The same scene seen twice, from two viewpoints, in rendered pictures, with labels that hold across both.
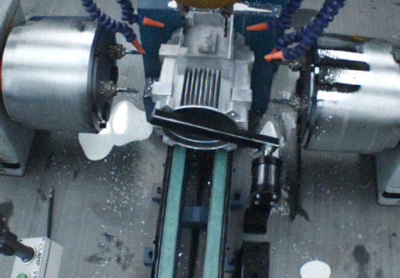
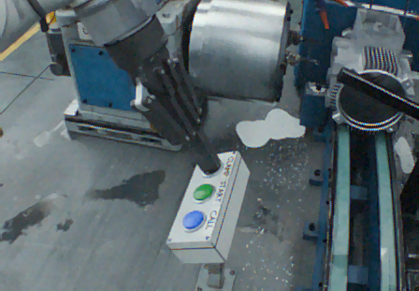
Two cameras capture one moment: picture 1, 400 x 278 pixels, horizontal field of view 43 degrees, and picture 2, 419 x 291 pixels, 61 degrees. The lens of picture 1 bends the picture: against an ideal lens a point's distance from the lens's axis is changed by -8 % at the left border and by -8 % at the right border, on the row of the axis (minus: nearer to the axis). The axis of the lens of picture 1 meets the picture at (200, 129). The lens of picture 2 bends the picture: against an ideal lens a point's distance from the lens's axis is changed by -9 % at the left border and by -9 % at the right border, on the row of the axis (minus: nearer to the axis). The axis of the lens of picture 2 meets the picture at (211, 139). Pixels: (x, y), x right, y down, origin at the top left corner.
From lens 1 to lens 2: 52 cm
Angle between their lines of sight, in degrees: 17
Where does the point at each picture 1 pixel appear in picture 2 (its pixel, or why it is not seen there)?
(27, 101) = (216, 50)
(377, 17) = not seen: outside the picture
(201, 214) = (360, 193)
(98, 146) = (254, 138)
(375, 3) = not seen: outside the picture
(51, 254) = (239, 170)
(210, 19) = (378, 19)
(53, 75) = (247, 26)
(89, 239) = (244, 210)
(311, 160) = not seen: outside the picture
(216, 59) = (393, 37)
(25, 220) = (177, 188)
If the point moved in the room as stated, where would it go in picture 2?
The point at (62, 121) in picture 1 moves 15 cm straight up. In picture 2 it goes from (247, 75) to (251, 9)
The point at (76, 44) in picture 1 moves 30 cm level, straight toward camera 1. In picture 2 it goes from (270, 7) to (327, 84)
